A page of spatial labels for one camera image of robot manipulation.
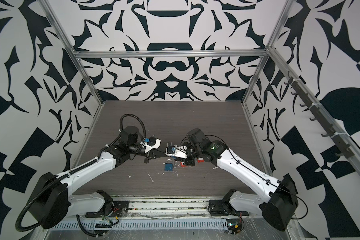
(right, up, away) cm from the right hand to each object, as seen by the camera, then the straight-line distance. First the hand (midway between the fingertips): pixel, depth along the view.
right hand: (176, 153), depth 74 cm
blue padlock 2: (-5, -11, +13) cm, 18 cm away
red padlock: (+3, -10, +13) cm, 17 cm away
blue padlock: (-1, +5, -13) cm, 14 cm away
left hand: (-3, +2, -2) cm, 5 cm away
